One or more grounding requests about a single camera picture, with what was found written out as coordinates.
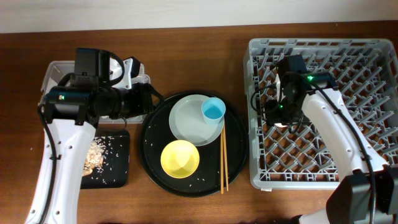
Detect grey dishwasher rack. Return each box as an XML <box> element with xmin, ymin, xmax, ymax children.
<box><xmin>243</xmin><ymin>38</ymin><xmax>397</xmax><ymax>190</ymax></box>

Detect yellow bowl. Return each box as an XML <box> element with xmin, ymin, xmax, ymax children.
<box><xmin>160</xmin><ymin>140</ymin><xmax>200</xmax><ymax>179</ymax></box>

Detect wooden chopstick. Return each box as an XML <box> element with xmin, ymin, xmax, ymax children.
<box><xmin>221</xmin><ymin>125</ymin><xmax>229</xmax><ymax>192</ymax></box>
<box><xmin>220</xmin><ymin>128</ymin><xmax>224</xmax><ymax>194</ymax></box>

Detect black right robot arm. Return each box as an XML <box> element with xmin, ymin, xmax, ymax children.
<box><xmin>264</xmin><ymin>55</ymin><xmax>397</xmax><ymax>224</ymax></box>

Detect blue cup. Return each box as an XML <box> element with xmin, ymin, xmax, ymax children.
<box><xmin>201</xmin><ymin>97</ymin><xmax>226</xmax><ymax>124</ymax></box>

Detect left wooden chopstick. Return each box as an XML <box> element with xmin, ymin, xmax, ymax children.
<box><xmin>220</xmin><ymin>128</ymin><xmax>224</xmax><ymax>194</ymax></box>

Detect light grey plate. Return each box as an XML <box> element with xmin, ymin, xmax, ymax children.
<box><xmin>169</xmin><ymin>94</ymin><xmax>224</xmax><ymax>146</ymax></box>

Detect black rectangular tray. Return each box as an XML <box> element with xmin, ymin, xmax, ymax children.
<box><xmin>81</xmin><ymin>129</ymin><xmax>130</xmax><ymax>189</ymax></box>

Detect clear plastic waste bin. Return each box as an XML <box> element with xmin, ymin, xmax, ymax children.
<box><xmin>39</xmin><ymin>58</ymin><xmax>150</xmax><ymax>124</ymax></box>

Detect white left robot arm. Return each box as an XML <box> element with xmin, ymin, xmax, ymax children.
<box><xmin>25</xmin><ymin>48</ymin><xmax>164</xmax><ymax>223</ymax></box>

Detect right wooden chopstick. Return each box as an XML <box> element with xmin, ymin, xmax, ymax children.
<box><xmin>221</xmin><ymin>125</ymin><xmax>229</xmax><ymax>192</ymax></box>

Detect pink cup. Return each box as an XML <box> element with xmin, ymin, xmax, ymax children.
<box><xmin>274</xmin><ymin>123</ymin><xmax>288</xmax><ymax>128</ymax></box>

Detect food scraps with rice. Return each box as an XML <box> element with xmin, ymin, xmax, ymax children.
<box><xmin>82</xmin><ymin>136</ymin><xmax>121</xmax><ymax>185</ymax></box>

